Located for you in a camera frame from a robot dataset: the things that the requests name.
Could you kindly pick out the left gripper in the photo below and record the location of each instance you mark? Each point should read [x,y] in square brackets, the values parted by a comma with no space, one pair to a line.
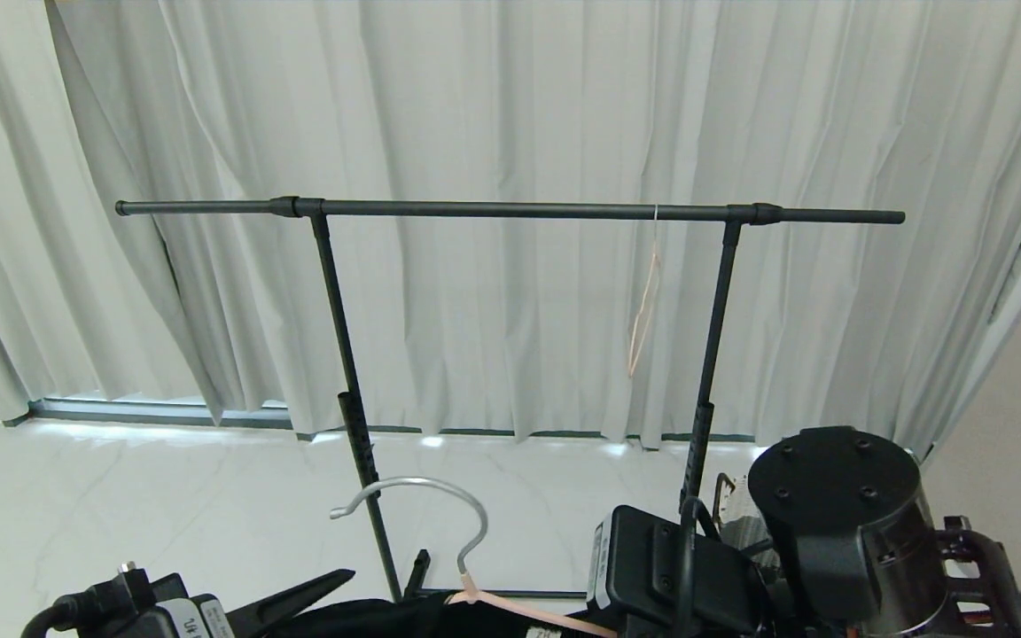
[191,620]

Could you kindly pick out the window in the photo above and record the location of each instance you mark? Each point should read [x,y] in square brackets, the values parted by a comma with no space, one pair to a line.
[120,412]

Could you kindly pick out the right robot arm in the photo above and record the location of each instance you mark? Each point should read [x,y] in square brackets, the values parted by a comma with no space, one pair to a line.
[838,496]

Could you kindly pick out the pink clothes hanger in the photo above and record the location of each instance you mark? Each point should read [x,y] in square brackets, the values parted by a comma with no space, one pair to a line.
[643,310]
[422,481]

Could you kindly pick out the white laundry basket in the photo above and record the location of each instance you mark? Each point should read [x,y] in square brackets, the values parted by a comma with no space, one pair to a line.
[741,518]

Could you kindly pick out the black t-shirt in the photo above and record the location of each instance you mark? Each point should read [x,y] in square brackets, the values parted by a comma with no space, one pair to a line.
[386,620]

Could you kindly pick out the white curtain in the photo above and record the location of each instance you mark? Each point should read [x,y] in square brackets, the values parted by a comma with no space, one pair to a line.
[519,106]

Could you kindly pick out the black clothes rack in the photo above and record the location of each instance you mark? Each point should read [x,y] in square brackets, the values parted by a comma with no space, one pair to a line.
[519,210]

